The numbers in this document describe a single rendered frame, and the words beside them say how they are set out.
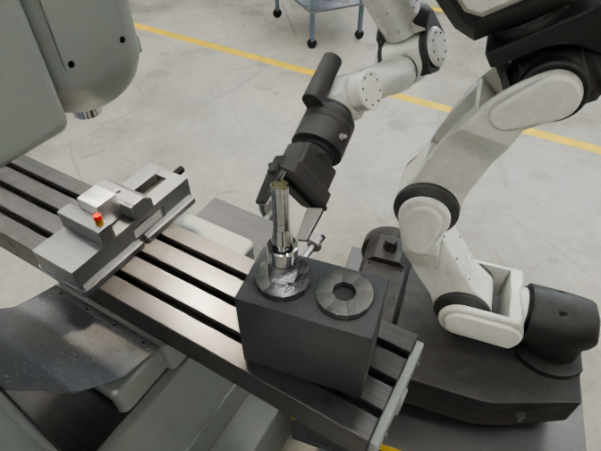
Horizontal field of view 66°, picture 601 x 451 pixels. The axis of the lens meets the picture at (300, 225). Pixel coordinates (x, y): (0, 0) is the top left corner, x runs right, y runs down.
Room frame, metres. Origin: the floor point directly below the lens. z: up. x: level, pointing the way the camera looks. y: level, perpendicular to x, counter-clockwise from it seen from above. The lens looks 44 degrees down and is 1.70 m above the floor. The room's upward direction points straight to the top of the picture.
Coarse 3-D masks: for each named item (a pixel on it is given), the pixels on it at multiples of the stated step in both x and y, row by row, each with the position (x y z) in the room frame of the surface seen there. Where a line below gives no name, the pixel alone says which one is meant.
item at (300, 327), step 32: (256, 288) 0.45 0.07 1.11; (288, 288) 0.44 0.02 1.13; (320, 288) 0.44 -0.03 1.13; (352, 288) 0.45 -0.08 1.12; (384, 288) 0.45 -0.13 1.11; (256, 320) 0.42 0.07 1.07; (288, 320) 0.41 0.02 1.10; (320, 320) 0.40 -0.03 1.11; (352, 320) 0.40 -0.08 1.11; (256, 352) 0.43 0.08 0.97; (288, 352) 0.41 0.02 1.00; (320, 352) 0.39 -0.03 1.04; (352, 352) 0.37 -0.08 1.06; (320, 384) 0.39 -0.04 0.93; (352, 384) 0.37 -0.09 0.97
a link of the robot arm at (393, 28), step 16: (368, 0) 0.92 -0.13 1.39; (384, 0) 0.91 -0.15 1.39; (400, 0) 0.91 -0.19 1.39; (416, 0) 0.94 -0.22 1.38; (384, 16) 0.92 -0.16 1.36; (400, 16) 0.91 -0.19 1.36; (416, 16) 0.93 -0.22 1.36; (432, 16) 0.94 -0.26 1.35; (384, 32) 0.94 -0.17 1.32; (400, 32) 0.92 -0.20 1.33; (416, 32) 0.92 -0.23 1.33; (432, 32) 0.90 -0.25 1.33; (432, 48) 0.88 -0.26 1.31; (432, 64) 0.88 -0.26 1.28
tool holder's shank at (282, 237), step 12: (276, 180) 0.48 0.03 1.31; (276, 192) 0.46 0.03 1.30; (288, 192) 0.47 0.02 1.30; (276, 204) 0.46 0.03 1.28; (288, 204) 0.47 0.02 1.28; (276, 216) 0.46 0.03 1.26; (288, 216) 0.47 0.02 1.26; (276, 228) 0.46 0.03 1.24; (288, 228) 0.47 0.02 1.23; (276, 240) 0.46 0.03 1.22; (288, 240) 0.46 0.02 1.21
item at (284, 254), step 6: (270, 240) 0.48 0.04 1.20; (294, 240) 0.48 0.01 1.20; (270, 246) 0.47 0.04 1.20; (294, 246) 0.47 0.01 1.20; (270, 252) 0.46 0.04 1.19; (276, 252) 0.46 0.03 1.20; (282, 252) 0.46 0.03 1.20; (288, 252) 0.46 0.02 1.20; (294, 252) 0.46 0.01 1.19; (276, 258) 0.45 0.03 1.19; (282, 258) 0.45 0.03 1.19; (288, 258) 0.45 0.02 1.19
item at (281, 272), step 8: (296, 256) 0.46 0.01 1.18; (272, 264) 0.45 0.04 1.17; (280, 264) 0.45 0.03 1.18; (288, 264) 0.45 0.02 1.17; (296, 264) 0.46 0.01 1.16; (272, 272) 0.46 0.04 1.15; (280, 272) 0.45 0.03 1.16; (288, 272) 0.45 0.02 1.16; (296, 272) 0.46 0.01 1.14; (272, 280) 0.46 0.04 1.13; (280, 280) 0.45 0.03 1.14; (288, 280) 0.45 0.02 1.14
